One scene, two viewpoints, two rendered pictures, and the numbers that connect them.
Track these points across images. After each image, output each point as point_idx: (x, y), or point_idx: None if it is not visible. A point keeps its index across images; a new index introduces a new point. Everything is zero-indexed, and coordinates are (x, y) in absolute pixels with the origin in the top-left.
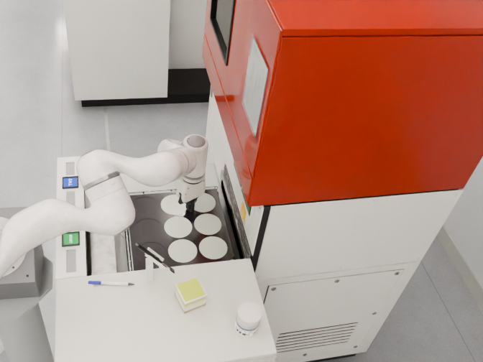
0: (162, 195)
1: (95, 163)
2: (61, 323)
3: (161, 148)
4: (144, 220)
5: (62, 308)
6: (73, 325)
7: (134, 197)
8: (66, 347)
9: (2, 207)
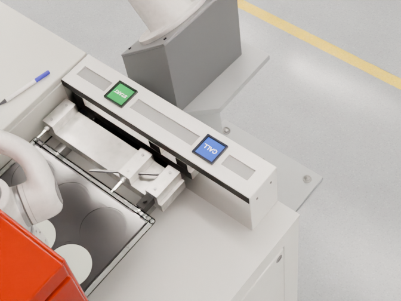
0: (97, 265)
1: None
2: (36, 29)
3: (20, 138)
4: (85, 209)
5: (49, 38)
6: (23, 36)
7: (132, 227)
8: (11, 20)
9: (190, 19)
